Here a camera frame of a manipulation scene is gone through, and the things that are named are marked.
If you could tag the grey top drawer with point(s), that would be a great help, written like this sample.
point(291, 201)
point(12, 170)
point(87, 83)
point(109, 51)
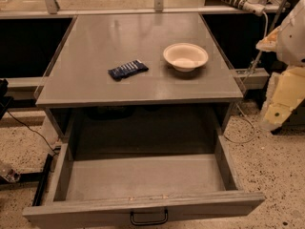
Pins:
point(103, 192)

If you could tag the black floor rail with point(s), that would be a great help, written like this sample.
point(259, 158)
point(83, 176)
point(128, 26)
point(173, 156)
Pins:
point(42, 181)

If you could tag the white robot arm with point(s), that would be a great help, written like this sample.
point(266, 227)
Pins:
point(288, 42)

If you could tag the white power strip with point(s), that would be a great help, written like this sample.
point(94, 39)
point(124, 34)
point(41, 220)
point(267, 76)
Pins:
point(246, 5)

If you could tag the grey metal cabinet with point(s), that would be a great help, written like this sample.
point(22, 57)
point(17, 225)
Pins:
point(98, 43)

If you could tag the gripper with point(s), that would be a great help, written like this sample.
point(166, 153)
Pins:
point(292, 43)

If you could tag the grey metal frame rail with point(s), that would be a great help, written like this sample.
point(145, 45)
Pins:
point(71, 13)

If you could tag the black drawer handle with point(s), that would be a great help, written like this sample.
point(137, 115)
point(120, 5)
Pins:
point(149, 219)

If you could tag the white paper bowl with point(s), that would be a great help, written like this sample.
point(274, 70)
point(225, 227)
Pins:
point(185, 57)

